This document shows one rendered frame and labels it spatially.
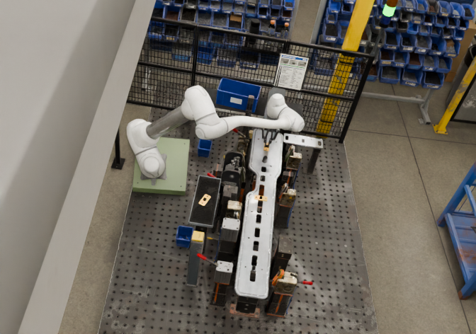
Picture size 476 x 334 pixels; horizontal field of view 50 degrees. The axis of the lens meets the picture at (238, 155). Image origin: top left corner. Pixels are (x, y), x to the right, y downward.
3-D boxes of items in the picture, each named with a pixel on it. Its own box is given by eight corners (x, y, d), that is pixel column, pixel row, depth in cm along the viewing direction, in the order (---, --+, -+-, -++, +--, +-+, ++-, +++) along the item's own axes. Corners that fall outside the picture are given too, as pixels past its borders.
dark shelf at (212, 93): (301, 125, 384) (302, 122, 382) (183, 105, 383) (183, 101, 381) (302, 107, 400) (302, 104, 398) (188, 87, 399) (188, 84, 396)
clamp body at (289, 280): (287, 320, 302) (301, 286, 276) (263, 315, 301) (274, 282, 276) (288, 303, 309) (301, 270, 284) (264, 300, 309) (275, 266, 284)
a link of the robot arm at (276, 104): (262, 112, 338) (276, 124, 332) (265, 94, 327) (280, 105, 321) (273, 107, 344) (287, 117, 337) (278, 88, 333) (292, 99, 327)
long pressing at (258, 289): (272, 301, 276) (273, 299, 275) (231, 294, 276) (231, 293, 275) (283, 134, 376) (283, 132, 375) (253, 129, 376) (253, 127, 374)
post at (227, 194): (223, 236, 338) (231, 197, 311) (216, 235, 338) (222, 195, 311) (224, 230, 342) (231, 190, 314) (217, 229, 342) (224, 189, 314)
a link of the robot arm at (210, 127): (231, 131, 299) (222, 110, 299) (208, 139, 287) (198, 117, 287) (219, 137, 309) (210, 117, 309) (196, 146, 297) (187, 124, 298)
